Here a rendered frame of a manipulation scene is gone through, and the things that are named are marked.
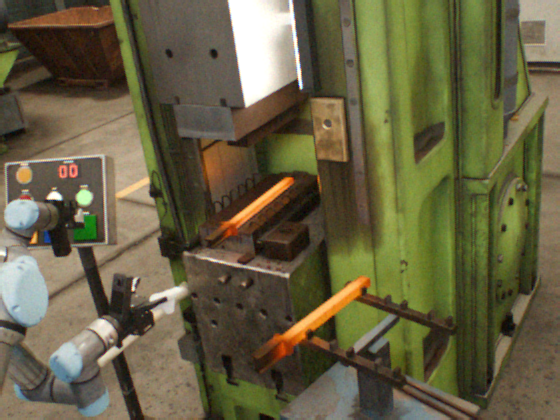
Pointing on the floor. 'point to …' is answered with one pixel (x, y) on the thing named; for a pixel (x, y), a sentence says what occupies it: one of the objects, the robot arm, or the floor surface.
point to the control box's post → (108, 315)
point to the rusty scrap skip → (75, 46)
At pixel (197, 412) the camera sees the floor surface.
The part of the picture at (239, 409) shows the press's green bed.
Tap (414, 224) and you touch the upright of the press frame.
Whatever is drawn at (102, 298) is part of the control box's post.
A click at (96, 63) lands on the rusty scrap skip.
